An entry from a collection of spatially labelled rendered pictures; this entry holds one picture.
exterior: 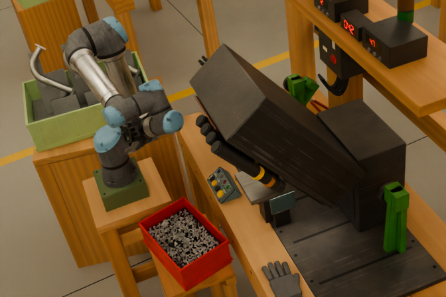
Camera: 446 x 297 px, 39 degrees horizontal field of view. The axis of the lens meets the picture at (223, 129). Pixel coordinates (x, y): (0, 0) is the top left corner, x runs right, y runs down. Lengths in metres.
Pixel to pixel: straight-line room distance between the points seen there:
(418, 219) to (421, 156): 1.64
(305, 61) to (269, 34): 2.41
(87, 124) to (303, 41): 1.11
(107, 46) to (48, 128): 0.85
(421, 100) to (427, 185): 2.03
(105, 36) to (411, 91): 1.13
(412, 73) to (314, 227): 0.72
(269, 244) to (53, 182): 1.34
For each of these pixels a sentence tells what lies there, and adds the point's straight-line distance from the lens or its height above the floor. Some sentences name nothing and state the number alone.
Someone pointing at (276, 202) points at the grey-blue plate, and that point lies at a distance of 2.27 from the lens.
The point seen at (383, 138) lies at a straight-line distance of 2.16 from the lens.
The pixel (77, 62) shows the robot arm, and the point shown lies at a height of 1.51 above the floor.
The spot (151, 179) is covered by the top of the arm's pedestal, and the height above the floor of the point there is 0.85.
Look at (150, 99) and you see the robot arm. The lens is 2.13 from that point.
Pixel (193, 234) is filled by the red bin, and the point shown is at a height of 0.88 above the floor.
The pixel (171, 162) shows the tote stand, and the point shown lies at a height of 0.59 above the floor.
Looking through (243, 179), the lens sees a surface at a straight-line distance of 2.21.
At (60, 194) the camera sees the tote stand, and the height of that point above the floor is 0.55.
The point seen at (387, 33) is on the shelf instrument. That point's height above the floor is 1.62.
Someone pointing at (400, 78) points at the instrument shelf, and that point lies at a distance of 1.91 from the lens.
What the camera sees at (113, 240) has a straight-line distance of 2.67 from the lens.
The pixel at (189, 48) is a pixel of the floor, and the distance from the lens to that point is 5.32.
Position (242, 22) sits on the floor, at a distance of 5.57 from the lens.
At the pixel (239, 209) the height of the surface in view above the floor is 0.90.
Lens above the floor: 2.60
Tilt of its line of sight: 37 degrees down
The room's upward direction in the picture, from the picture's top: 10 degrees counter-clockwise
